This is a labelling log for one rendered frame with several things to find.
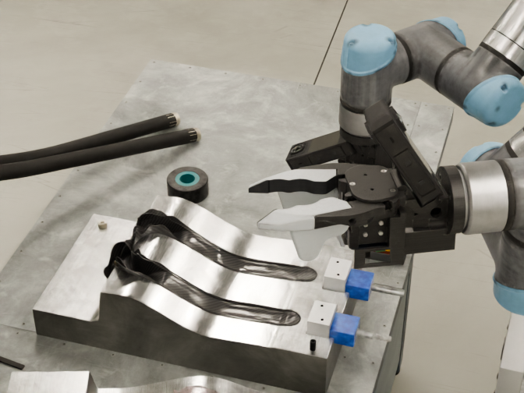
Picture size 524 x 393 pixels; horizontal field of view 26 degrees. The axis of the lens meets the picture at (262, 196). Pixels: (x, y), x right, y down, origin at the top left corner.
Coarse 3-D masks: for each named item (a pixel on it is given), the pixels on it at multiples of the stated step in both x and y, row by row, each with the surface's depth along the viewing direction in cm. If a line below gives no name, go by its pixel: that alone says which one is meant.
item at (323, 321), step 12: (312, 312) 179; (324, 312) 179; (312, 324) 177; (324, 324) 176; (336, 324) 178; (348, 324) 178; (324, 336) 178; (336, 336) 178; (348, 336) 177; (360, 336) 178; (372, 336) 178; (384, 336) 177
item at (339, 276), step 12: (336, 264) 187; (348, 264) 187; (324, 276) 185; (336, 276) 185; (348, 276) 187; (360, 276) 187; (372, 276) 187; (324, 288) 187; (336, 288) 186; (348, 288) 186; (360, 288) 185; (372, 288) 186; (384, 288) 186
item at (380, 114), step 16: (368, 112) 112; (384, 112) 110; (368, 128) 112; (384, 128) 110; (400, 128) 111; (384, 144) 111; (400, 144) 111; (400, 160) 112; (416, 160) 112; (416, 176) 113; (432, 176) 113; (416, 192) 114; (432, 192) 114
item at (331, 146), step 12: (336, 132) 172; (300, 144) 174; (312, 144) 173; (324, 144) 170; (336, 144) 169; (348, 144) 168; (288, 156) 174; (300, 156) 172; (312, 156) 171; (324, 156) 170; (336, 156) 170
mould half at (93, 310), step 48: (96, 240) 201; (144, 240) 190; (240, 240) 197; (288, 240) 197; (48, 288) 191; (96, 288) 191; (144, 288) 181; (240, 288) 188; (288, 288) 187; (48, 336) 190; (96, 336) 187; (144, 336) 183; (192, 336) 180; (240, 336) 179; (288, 336) 178; (288, 384) 181
